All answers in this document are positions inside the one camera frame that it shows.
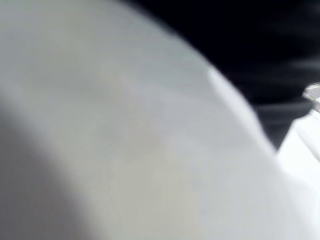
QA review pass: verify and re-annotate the white bed sheet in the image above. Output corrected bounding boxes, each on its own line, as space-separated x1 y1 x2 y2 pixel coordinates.
0 0 320 240

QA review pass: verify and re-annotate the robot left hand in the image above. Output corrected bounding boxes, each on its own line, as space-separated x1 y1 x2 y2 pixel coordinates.
119 0 320 152

